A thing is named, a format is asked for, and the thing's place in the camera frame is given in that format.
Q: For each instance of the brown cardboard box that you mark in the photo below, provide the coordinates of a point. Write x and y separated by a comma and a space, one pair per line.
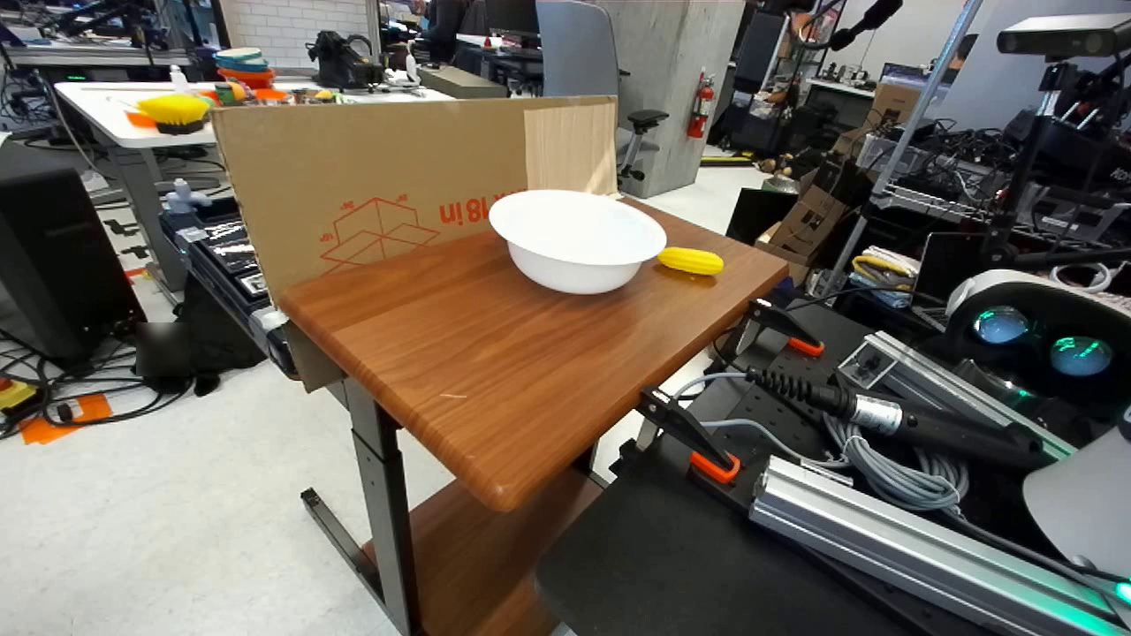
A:
806, 224

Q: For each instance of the white bowl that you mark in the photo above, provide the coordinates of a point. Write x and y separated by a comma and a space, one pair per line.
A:
577, 252

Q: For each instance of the grey chair back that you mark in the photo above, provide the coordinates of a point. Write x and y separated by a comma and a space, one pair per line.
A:
577, 48

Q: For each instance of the black cabinet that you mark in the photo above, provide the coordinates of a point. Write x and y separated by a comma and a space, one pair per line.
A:
55, 259

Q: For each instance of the grey metal table leg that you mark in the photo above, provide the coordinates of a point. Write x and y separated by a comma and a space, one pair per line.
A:
384, 507

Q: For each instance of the black depth camera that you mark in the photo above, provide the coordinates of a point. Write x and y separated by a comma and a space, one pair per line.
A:
1062, 32

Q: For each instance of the short aluminium profile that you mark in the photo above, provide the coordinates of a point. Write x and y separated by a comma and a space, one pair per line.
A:
942, 378

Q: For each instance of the black corrugated conduit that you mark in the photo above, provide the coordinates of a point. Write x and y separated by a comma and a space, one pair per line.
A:
813, 395

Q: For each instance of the white work table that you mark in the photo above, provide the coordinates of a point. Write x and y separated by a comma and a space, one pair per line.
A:
107, 112

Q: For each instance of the yellow plastic toy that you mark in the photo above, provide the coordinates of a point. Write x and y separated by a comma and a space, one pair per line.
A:
689, 264

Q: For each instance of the silver metal pole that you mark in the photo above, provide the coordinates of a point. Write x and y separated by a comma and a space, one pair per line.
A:
929, 93

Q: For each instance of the brown wooden lower shelf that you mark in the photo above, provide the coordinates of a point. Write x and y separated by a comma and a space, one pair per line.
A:
471, 566

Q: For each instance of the yellow sponge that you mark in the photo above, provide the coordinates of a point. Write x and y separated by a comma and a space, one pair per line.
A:
175, 112

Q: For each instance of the cardboard panel with red print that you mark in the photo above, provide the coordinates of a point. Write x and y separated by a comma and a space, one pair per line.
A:
354, 164

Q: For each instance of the stack of colourful bowls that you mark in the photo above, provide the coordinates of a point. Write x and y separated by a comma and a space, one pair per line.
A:
242, 67

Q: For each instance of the long aluminium rail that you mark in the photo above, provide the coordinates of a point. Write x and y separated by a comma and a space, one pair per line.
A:
895, 534

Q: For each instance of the black bag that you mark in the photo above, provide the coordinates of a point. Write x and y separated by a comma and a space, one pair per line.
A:
198, 341

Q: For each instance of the black machine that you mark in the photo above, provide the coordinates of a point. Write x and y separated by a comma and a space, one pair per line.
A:
339, 59

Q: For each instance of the white pegboard panel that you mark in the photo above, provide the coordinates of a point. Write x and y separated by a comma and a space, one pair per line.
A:
294, 28

